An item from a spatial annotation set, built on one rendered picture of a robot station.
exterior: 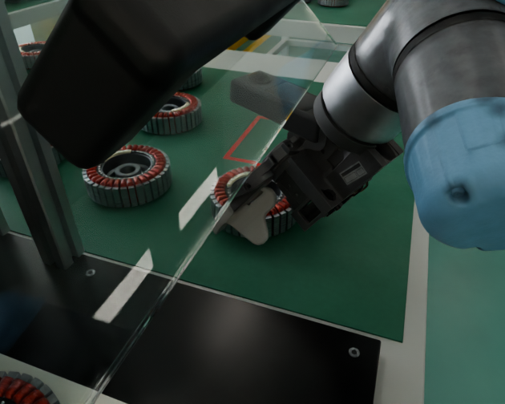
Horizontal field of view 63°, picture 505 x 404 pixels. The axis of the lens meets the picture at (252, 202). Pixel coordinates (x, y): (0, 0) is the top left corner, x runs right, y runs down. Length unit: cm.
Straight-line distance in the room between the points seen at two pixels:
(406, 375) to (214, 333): 16
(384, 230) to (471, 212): 31
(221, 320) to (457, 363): 108
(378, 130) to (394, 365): 20
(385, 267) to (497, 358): 101
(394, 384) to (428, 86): 25
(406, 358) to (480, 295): 121
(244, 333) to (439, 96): 24
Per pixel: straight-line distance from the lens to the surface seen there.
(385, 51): 31
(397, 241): 51
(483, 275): 169
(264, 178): 40
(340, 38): 143
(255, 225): 44
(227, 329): 38
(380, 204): 56
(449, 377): 136
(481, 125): 22
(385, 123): 33
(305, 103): 40
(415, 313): 44
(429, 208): 22
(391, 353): 41
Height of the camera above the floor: 107
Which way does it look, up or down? 36 degrees down
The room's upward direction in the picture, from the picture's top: straight up
